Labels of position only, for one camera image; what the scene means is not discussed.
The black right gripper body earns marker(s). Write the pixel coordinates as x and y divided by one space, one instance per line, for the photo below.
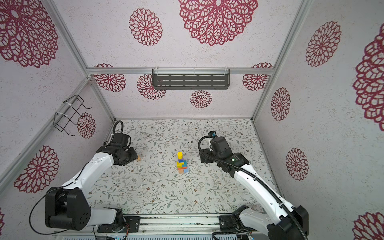
208 160

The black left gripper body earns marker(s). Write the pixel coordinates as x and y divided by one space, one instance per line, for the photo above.
129 155

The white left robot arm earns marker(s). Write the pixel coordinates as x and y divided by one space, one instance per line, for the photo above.
66 207

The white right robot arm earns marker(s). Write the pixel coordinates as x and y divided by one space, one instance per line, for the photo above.
281 220

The black wire wall rack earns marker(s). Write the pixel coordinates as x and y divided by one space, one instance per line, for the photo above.
62 119

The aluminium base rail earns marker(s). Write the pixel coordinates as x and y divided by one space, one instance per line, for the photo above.
172 227

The dark grey wall shelf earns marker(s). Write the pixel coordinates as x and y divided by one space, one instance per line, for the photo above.
194 81

